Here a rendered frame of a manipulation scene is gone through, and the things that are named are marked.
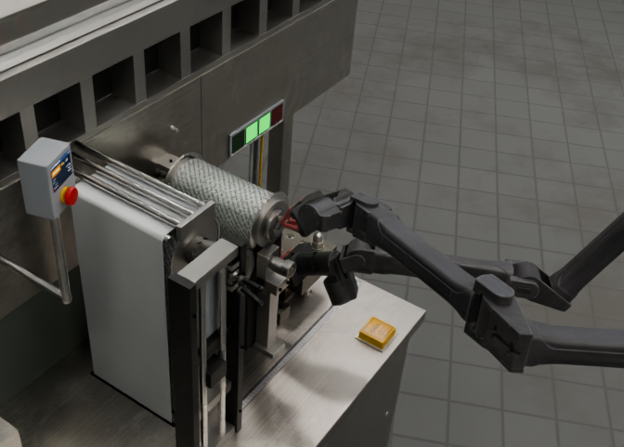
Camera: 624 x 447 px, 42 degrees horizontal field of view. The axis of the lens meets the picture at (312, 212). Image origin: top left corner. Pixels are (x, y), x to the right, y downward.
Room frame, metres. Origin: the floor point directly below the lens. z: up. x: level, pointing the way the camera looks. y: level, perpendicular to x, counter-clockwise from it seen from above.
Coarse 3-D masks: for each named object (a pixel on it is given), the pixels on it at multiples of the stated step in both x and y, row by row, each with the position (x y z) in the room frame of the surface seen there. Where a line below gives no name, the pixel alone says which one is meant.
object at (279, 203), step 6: (186, 162) 1.57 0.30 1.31; (174, 174) 1.54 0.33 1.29; (270, 204) 1.44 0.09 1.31; (276, 204) 1.45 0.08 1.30; (282, 204) 1.47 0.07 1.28; (264, 210) 1.43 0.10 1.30; (270, 210) 1.43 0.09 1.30; (264, 216) 1.41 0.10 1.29; (258, 222) 1.41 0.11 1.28; (264, 222) 1.41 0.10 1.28; (258, 228) 1.40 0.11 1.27; (258, 234) 1.40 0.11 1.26; (258, 240) 1.40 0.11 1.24; (264, 240) 1.41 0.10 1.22; (264, 246) 1.42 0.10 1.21
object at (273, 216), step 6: (276, 210) 1.45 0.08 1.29; (282, 210) 1.46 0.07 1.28; (270, 216) 1.43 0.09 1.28; (276, 216) 1.43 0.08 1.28; (282, 216) 1.45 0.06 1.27; (270, 222) 1.42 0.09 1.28; (276, 222) 1.44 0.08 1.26; (264, 228) 1.41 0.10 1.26; (270, 228) 1.41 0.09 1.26; (276, 228) 1.43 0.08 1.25; (282, 228) 1.46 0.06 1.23; (264, 234) 1.41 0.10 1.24; (270, 234) 1.42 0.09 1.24; (276, 234) 1.43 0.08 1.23; (270, 240) 1.42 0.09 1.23
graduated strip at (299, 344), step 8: (328, 312) 1.53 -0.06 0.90; (320, 320) 1.51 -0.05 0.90; (312, 328) 1.47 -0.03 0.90; (304, 336) 1.44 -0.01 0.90; (296, 344) 1.41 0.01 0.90; (304, 344) 1.42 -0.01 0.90; (288, 352) 1.38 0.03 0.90; (296, 352) 1.39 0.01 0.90; (280, 360) 1.36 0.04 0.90; (288, 360) 1.36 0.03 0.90; (272, 368) 1.33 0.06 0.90; (280, 368) 1.33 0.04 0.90; (264, 376) 1.30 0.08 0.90; (272, 376) 1.30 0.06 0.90; (256, 384) 1.28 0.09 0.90; (264, 384) 1.28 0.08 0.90; (248, 392) 1.25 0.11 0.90; (256, 392) 1.25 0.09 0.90; (248, 400) 1.23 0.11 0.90
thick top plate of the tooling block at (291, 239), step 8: (288, 232) 1.69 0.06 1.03; (296, 232) 1.69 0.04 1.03; (288, 240) 1.66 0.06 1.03; (296, 240) 1.66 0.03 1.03; (304, 240) 1.66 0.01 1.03; (288, 248) 1.62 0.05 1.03; (328, 248) 1.64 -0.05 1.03; (336, 248) 1.65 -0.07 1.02; (304, 280) 1.52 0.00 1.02; (312, 280) 1.56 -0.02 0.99; (288, 288) 1.54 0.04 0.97; (296, 288) 1.52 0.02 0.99; (304, 288) 1.52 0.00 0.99
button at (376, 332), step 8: (376, 320) 1.50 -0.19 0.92; (368, 328) 1.47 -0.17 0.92; (376, 328) 1.47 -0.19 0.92; (384, 328) 1.47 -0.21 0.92; (392, 328) 1.47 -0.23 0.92; (360, 336) 1.45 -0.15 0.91; (368, 336) 1.44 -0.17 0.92; (376, 336) 1.44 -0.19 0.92; (384, 336) 1.44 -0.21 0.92; (392, 336) 1.47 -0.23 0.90; (376, 344) 1.43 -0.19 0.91; (384, 344) 1.43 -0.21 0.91
